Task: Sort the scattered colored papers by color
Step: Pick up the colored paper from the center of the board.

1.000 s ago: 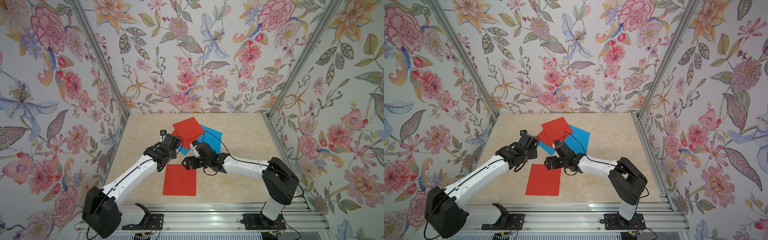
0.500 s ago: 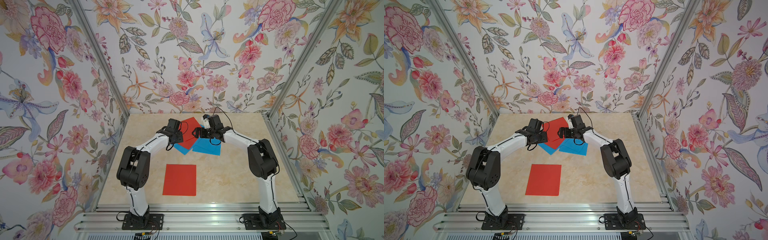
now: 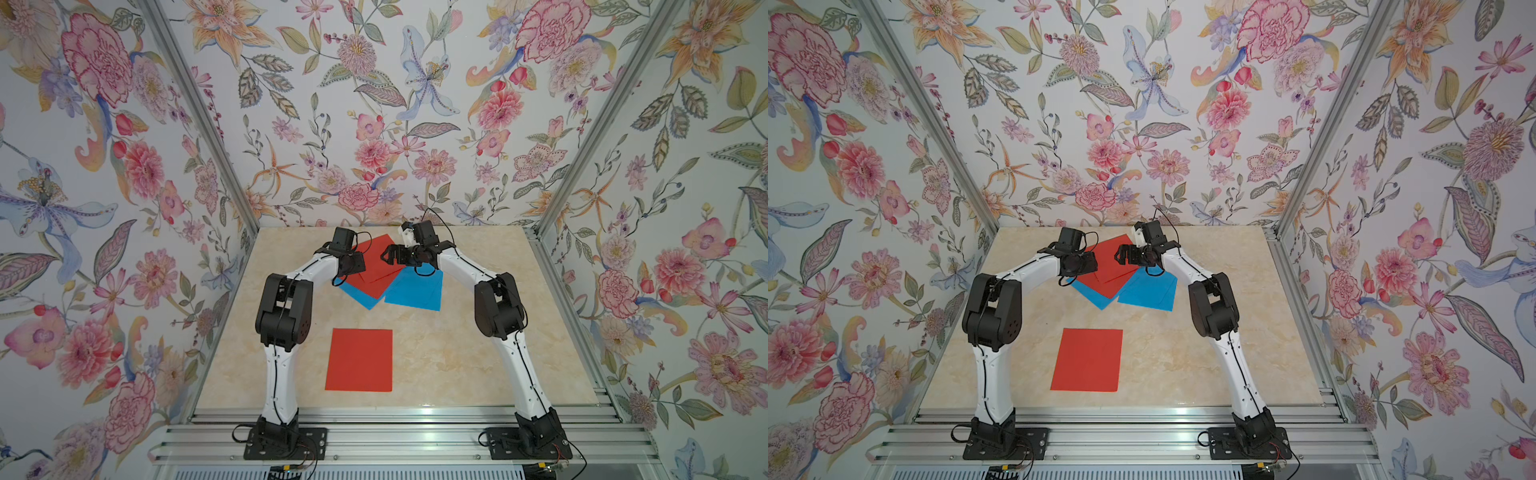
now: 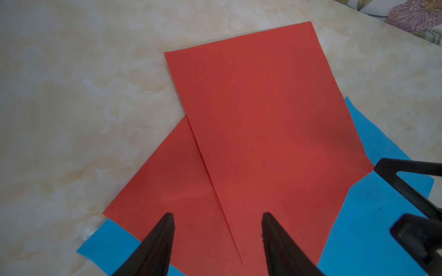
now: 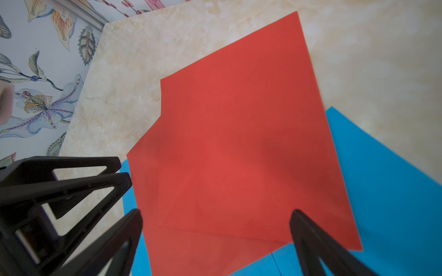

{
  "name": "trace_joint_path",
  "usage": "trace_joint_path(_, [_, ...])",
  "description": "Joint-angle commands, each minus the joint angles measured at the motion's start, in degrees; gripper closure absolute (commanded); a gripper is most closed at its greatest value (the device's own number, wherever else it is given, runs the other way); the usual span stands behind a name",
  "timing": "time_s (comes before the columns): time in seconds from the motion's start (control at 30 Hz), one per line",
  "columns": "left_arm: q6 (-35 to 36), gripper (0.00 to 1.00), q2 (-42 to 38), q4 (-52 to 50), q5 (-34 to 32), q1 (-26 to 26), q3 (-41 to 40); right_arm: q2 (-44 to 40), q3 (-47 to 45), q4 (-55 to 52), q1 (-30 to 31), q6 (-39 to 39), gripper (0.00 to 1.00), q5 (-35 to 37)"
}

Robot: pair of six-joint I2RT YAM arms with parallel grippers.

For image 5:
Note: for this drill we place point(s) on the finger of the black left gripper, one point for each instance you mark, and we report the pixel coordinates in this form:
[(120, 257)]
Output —
[(41, 168), (29, 240)]

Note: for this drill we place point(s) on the red paper sheet three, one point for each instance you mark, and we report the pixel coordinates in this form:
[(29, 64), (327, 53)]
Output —
[(203, 211)]

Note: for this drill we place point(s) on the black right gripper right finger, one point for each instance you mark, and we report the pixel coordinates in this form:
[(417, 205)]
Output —
[(316, 248)]

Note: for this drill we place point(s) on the red paper sheet two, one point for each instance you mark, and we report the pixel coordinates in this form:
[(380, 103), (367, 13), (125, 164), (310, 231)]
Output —
[(262, 89)]

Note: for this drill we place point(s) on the left aluminium corner post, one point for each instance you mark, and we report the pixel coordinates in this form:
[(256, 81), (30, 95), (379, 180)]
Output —
[(82, 10)]

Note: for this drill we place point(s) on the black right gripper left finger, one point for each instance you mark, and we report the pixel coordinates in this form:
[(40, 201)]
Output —
[(115, 249)]

